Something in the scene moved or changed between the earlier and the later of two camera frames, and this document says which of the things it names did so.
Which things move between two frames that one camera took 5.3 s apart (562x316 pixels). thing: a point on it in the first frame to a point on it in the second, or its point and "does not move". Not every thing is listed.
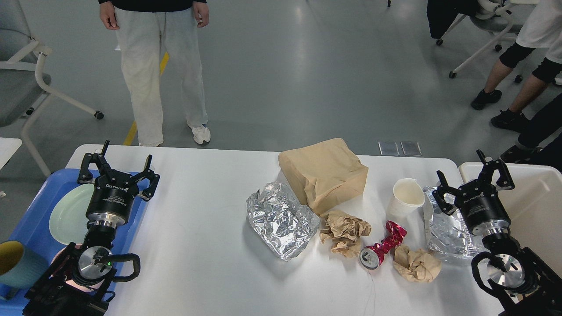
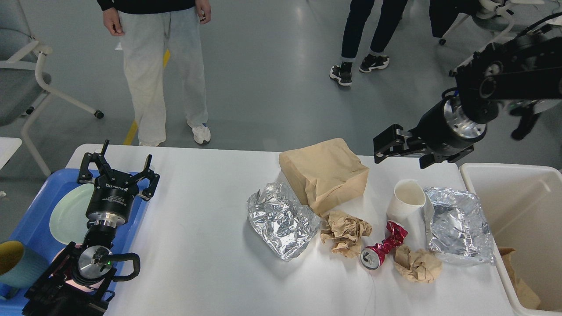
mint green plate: (68, 220) does not move
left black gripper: (109, 202) does not move
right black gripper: (480, 205) to (444, 133)
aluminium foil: (284, 225) does not move
